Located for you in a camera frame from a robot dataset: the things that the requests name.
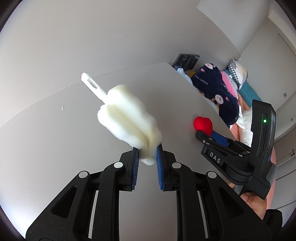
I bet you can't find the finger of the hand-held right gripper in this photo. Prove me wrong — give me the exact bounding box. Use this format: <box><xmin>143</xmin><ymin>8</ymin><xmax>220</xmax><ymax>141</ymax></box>
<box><xmin>195</xmin><ymin>130</ymin><xmax>250</xmax><ymax>168</ymax></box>
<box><xmin>211</xmin><ymin>130</ymin><xmax>250</xmax><ymax>151</ymax></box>

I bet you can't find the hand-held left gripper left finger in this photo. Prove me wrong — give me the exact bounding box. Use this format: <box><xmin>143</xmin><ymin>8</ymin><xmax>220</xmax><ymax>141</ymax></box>
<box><xmin>25</xmin><ymin>148</ymin><xmax>140</xmax><ymax>241</ymax></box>

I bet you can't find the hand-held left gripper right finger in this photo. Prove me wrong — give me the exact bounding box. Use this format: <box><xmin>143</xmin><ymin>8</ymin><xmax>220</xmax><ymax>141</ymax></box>
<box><xmin>156</xmin><ymin>144</ymin><xmax>273</xmax><ymax>241</ymax></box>

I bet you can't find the red heart toy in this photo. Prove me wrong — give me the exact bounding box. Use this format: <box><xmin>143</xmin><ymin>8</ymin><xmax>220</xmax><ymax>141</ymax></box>
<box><xmin>194</xmin><ymin>116</ymin><xmax>213</xmax><ymax>137</ymax></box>

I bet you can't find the white sponge brush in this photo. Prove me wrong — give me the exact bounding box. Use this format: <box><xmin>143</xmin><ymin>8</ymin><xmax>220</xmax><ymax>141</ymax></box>
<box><xmin>81</xmin><ymin>72</ymin><xmax>162</xmax><ymax>166</ymax></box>

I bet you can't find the person's right forearm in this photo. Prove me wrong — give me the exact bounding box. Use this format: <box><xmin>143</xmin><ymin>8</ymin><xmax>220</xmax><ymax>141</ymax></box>
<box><xmin>262</xmin><ymin>208</ymin><xmax>285</xmax><ymax>241</ymax></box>

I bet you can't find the person's right hand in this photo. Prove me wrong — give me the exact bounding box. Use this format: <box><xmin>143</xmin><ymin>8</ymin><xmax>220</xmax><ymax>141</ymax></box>
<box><xmin>240</xmin><ymin>192</ymin><xmax>270</xmax><ymax>219</ymax></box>

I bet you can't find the white goose plush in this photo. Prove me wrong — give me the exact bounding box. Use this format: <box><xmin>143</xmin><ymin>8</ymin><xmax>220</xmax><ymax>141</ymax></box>
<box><xmin>236</xmin><ymin>109</ymin><xmax>253</xmax><ymax>147</ymax></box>

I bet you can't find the navy rabbit print blanket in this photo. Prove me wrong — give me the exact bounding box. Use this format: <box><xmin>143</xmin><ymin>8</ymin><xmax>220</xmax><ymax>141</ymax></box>
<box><xmin>191</xmin><ymin>62</ymin><xmax>241</xmax><ymax>127</ymax></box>

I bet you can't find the teal pillow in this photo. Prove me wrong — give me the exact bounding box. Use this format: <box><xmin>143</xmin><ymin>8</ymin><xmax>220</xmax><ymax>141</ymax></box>
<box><xmin>238</xmin><ymin>82</ymin><xmax>262</xmax><ymax>102</ymax></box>

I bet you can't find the pink fleece blanket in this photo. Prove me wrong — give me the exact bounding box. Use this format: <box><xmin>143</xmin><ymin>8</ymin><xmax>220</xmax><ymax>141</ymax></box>
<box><xmin>220</xmin><ymin>71</ymin><xmax>238</xmax><ymax>98</ymax></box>

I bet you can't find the patchwork checked pillow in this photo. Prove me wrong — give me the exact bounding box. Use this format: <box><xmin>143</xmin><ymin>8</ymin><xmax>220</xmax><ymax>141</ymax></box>
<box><xmin>228</xmin><ymin>60</ymin><xmax>248</xmax><ymax>90</ymax></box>

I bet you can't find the light blue small cloth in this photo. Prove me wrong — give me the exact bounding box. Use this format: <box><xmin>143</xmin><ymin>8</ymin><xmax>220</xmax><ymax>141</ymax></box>
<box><xmin>177</xmin><ymin>68</ymin><xmax>192</xmax><ymax>80</ymax></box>

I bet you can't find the black box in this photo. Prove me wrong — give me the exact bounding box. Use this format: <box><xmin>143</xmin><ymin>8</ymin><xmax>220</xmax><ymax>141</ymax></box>
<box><xmin>172</xmin><ymin>54</ymin><xmax>200</xmax><ymax>70</ymax></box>

